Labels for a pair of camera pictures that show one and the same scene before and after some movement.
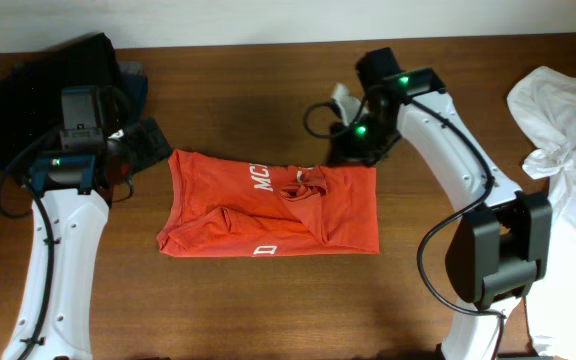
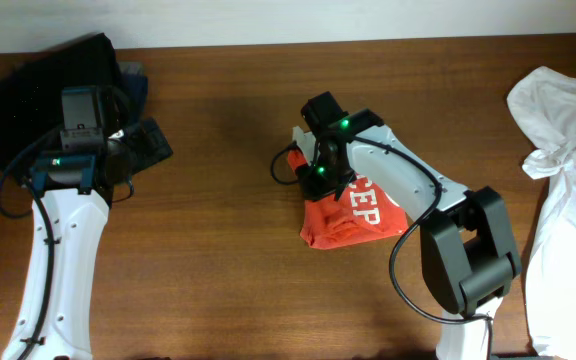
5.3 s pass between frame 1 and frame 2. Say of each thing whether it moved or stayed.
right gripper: moved
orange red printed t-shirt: moved
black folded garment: stayed
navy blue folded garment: stayed
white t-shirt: stayed
